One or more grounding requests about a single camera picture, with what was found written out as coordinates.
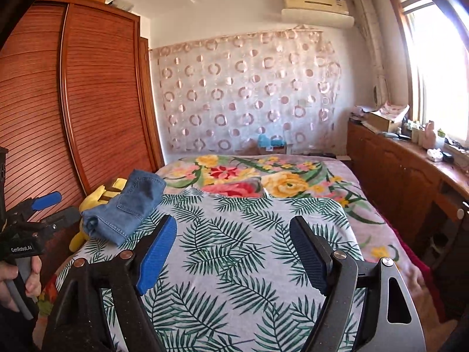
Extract leaf-printed folded blanket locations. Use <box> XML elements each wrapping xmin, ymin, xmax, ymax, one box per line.
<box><xmin>55</xmin><ymin>186</ymin><xmax>362</xmax><ymax>352</ymax></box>

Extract person's left hand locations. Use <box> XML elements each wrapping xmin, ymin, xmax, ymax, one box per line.
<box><xmin>0</xmin><ymin>255</ymin><xmax>43</xmax><ymax>314</ymax></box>

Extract sheer circle-patterned curtain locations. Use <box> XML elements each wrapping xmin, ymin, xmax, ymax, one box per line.
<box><xmin>148</xmin><ymin>26</ymin><xmax>344</xmax><ymax>157</ymax></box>

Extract wooden slatted wardrobe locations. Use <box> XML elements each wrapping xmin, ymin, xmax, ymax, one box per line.
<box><xmin>0</xmin><ymin>0</ymin><xmax>165</xmax><ymax>287</ymax></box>

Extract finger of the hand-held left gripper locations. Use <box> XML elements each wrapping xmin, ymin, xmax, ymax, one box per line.
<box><xmin>36</xmin><ymin>207</ymin><xmax>81</xmax><ymax>238</ymax></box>
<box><xmin>6</xmin><ymin>191</ymin><xmax>64</xmax><ymax>216</ymax></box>

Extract white wall air conditioner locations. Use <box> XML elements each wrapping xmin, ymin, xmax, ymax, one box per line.
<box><xmin>281</xmin><ymin>0</ymin><xmax>356</xmax><ymax>28</ymax></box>

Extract yellow plush toy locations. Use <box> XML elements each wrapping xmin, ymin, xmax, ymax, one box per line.
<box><xmin>69</xmin><ymin>178</ymin><xmax>129</xmax><ymax>253</ymax></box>

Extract long wooden low cabinet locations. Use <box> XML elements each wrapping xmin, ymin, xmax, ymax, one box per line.
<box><xmin>346</xmin><ymin>120</ymin><xmax>469</xmax><ymax>251</ymax></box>

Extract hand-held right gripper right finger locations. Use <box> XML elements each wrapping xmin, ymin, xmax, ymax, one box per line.
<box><xmin>289</xmin><ymin>216</ymin><xmax>428</xmax><ymax>352</ymax></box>

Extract dark wooden chair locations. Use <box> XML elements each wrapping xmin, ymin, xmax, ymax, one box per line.
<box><xmin>427</xmin><ymin>191</ymin><xmax>469</xmax><ymax>324</ymax></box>

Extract floral bed sheet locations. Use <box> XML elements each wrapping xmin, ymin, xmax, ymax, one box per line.
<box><xmin>154</xmin><ymin>153</ymin><xmax>426</xmax><ymax>302</ymax></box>

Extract white plastic jug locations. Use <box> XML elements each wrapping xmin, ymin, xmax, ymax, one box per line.
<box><xmin>424</xmin><ymin>120</ymin><xmax>437</xmax><ymax>146</ymax></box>

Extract dark red blanket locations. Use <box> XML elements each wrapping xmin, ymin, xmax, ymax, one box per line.
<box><xmin>381</xmin><ymin>216</ymin><xmax>446</xmax><ymax>322</ymax></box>

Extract person's dark clothing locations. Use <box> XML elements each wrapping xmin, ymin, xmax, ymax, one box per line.
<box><xmin>0</xmin><ymin>301</ymin><xmax>50</xmax><ymax>352</ymax></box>

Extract white lace window curtain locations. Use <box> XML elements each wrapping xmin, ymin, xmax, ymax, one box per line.
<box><xmin>353</xmin><ymin>0</ymin><xmax>391</xmax><ymax>108</ymax></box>

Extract light blue plastic toy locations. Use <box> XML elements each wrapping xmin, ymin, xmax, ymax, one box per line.
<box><xmin>257</xmin><ymin>133</ymin><xmax>287</xmax><ymax>149</ymax></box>

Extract wooden framed window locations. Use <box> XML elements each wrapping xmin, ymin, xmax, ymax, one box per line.
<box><xmin>385</xmin><ymin>0</ymin><xmax>469</xmax><ymax>144</ymax></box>

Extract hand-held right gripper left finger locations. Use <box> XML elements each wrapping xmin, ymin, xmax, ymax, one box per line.
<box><xmin>42</xmin><ymin>214</ymin><xmax>179</xmax><ymax>352</ymax></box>

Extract blue denim pants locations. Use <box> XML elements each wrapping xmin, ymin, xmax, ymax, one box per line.
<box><xmin>80</xmin><ymin>169</ymin><xmax>168</xmax><ymax>246</ymax></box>

